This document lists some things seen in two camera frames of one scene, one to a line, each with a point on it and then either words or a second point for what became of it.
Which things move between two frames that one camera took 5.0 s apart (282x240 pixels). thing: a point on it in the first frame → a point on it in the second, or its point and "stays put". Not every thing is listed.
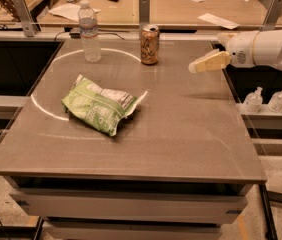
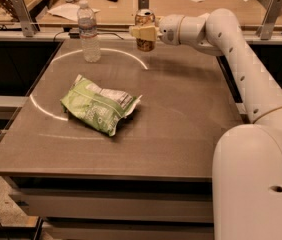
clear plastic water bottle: x=88 y=29 stays put
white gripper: x=240 y=48 → x=170 y=29
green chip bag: x=103 y=108 stays put
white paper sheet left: x=69 y=10 stays put
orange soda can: x=149 y=42 → x=145 y=18
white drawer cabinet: x=132 y=207 stays put
